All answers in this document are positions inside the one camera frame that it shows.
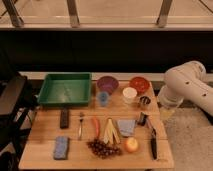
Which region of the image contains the black eraser block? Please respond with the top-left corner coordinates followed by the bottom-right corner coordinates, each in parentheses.
top-left (60, 109), bottom-right (69, 129)

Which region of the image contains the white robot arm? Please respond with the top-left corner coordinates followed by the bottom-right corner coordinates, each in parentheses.
top-left (158, 61), bottom-right (213, 117)

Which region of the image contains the purple bowl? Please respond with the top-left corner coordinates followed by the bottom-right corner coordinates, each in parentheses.
top-left (97, 76), bottom-right (119, 95)

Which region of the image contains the red bowl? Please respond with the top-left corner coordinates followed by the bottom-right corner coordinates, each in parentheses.
top-left (129, 77), bottom-right (150, 94)

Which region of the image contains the blue cup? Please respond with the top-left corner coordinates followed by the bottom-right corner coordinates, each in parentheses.
top-left (97, 91), bottom-right (109, 107)

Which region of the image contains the white cup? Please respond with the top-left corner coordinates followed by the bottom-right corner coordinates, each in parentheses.
top-left (122, 87), bottom-right (137, 104)

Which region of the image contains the green plastic tray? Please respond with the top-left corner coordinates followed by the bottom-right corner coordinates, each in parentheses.
top-left (37, 73), bottom-right (92, 107)

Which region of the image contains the orange carrot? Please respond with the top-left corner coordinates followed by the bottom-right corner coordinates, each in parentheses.
top-left (92, 117), bottom-right (100, 138)

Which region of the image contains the small metal cup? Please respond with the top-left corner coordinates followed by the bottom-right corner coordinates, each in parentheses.
top-left (139, 96), bottom-right (151, 107)

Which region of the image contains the yellow banana bunch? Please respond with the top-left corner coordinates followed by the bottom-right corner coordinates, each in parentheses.
top-left (103, 118), bottom-right (121, 144)

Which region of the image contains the blue folded cloth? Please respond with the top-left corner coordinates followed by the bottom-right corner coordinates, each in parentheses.
top-left (117, 119), bottom-right (135, 137)

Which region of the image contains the metal fork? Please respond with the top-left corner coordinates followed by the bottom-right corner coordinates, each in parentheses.
top-left (78, 112), bottom-right (84, 141)

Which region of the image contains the yellow red apple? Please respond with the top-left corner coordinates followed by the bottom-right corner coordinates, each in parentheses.
top-left (124, 137), bottom-right (139, 153)

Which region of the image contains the dark grape bunch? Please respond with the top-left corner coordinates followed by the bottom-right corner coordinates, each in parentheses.
top-left (87, 139), bottom-right (122, 159)

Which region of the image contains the blue sponge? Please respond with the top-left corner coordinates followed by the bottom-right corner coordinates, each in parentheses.
top-left (53, 136), bottom-right (69, 160)

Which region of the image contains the black side stand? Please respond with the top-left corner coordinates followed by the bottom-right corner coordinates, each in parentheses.
top-left (0, 76), bottom-right (37, 171)

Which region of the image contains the black handled knife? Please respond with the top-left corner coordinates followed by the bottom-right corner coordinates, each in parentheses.
top-left (147, 119), bottom-right (157, 160)

